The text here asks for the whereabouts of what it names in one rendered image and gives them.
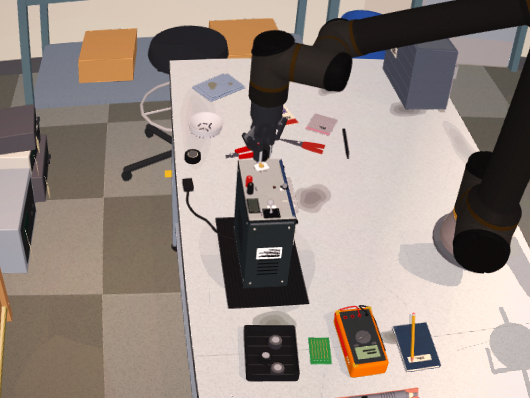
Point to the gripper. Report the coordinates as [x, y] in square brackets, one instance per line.
[265, 116]

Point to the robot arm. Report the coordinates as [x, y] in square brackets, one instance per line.
[414, 25]

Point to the silver voltage shaft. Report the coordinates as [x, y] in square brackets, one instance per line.
[284, 186]

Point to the dark bench power supply body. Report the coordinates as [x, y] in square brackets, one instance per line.
[261, 240]

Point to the large grey black knob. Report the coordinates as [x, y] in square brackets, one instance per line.
[275, 341]
[277, 368]

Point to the blue grey shelf bench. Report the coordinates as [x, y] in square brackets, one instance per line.
[58, 78]

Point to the small grey black knob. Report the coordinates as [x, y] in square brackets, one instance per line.
[265, 355]

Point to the black knob tray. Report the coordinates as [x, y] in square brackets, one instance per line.
[252, 364]

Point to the pink pad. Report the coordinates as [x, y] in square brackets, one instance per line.
[322, 124]

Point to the white smoke detector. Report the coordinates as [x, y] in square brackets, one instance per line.
[205, 124]

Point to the grey blue stained pad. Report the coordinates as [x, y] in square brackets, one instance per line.
[219, 86]

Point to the grey display window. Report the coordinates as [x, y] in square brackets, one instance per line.
[253, 206]

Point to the black tape roll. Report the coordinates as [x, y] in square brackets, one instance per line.
[193, 156]

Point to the black pen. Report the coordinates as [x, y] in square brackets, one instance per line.
[345, 143]

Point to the brown cardboard box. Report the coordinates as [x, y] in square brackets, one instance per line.
[236, 35]
[107, 56]

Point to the black round stool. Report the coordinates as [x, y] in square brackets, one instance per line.
[186, 47]

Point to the blue round seat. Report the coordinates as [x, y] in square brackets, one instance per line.
[356, 15]

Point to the black ribbed mat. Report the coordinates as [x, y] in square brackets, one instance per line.
[269, 296]

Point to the grey blue drawer cabinet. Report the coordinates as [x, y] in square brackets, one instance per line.
[422, 74]

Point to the green circuit board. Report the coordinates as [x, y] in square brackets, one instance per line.
[320, 351]

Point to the orange multimeter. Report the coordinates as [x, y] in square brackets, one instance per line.
[364, 352]

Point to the yellow pencil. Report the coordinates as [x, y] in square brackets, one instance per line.
[412, 337]

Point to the grey instrument stack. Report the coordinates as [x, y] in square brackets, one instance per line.
[16, 198]

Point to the navy blue notebook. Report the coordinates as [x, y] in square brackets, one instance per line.
[426, 343]

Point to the red booklet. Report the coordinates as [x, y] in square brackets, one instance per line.
[385, 393]

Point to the wooden furniture edge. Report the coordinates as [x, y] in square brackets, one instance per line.
[3, 331]

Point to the white power switch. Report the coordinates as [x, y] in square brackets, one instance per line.
[261, 167]

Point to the red binding post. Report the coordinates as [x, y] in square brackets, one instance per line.
[249, 180]

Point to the white toggle switch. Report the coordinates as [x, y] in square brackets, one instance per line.
[270, 203]

